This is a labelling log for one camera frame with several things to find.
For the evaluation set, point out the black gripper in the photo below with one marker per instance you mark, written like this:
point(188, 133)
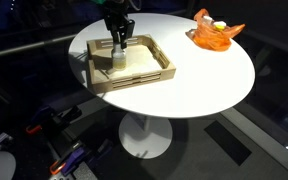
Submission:
point(119, 21)

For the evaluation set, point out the white bottle lid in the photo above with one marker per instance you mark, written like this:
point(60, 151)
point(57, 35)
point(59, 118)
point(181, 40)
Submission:
point(118, 50)

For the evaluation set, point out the wooden slatted tray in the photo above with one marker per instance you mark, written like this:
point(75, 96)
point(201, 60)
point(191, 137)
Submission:
point(134, 78)

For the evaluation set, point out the white container in bag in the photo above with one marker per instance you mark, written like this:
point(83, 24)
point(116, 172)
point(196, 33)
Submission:
point(207, 19)

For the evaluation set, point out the orange plastic bag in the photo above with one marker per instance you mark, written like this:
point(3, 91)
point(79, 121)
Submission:
point(214, 40)

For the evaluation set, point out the yellow capped container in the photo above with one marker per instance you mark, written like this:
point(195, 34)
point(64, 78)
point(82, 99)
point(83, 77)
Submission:
point(219, 25)

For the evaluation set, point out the black clamp orange tips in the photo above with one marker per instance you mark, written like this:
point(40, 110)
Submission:
point(54, 118)

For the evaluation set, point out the purple clamp orange tip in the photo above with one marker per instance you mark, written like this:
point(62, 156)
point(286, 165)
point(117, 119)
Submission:
point(74, 156)

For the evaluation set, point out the black floor mat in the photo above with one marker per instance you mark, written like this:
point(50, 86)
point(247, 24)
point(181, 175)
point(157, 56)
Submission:
point(228, 142)

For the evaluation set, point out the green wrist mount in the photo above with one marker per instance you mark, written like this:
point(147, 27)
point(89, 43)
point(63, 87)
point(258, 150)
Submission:
point(98, 1)

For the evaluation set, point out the grey metal rail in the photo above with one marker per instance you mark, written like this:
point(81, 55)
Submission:
point(24, 47)

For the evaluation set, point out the white table pedestal base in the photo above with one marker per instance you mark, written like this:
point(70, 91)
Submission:
point(144, 136)

